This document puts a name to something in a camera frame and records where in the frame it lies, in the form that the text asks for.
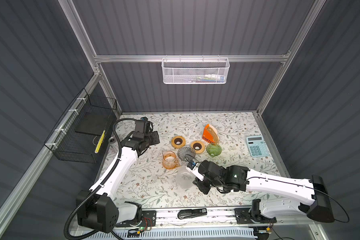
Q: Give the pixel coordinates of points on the yellow marker pen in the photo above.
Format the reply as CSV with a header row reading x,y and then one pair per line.
x,y
100,142

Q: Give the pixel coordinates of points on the green glass dripper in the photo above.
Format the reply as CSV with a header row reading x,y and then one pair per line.
x,y
214,149

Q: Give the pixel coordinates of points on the silver cylinder can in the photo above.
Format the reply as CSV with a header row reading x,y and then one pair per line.
x,y
111,140

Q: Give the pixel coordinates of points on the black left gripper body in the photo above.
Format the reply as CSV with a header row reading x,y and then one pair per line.
x,y
152,139

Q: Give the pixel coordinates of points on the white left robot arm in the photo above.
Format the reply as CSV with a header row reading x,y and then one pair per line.
x,y
95,208

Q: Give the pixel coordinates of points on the light blue calculator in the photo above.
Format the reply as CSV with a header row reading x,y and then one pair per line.
x,y
257,146

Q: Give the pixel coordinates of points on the black pad in basket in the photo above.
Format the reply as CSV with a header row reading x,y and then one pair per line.
x,y
92,124

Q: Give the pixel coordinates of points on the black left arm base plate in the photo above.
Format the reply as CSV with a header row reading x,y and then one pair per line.
x,y
146,219

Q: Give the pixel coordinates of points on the orange glass pitcher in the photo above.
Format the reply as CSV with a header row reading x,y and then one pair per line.
x,y
170,160

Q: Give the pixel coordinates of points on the black stapler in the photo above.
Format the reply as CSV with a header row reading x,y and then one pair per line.
x,y
191,213

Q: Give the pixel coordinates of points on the grey glass dripper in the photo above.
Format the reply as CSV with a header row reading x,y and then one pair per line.
x,y
186,153

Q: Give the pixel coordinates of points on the black wire basket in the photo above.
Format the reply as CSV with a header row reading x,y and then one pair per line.
x,y
66,144

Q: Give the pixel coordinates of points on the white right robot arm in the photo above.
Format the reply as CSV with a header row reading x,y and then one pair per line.
x,y
307,197

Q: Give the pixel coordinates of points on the pens in white basket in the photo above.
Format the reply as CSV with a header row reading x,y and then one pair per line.
x,y
213,78

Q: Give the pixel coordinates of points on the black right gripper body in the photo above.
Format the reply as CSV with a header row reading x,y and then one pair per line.
x,y
203,183

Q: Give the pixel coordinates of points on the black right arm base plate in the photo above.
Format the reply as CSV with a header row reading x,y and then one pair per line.
x,y
249,216

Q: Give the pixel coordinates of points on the white wire basket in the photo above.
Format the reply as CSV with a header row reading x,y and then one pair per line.
x,y
176,70

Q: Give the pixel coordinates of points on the orange coffee filter box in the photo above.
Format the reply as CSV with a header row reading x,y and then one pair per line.
x,y
210,134

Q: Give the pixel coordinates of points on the frosted glass carafe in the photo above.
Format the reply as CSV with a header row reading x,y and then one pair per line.
x,y
184,178

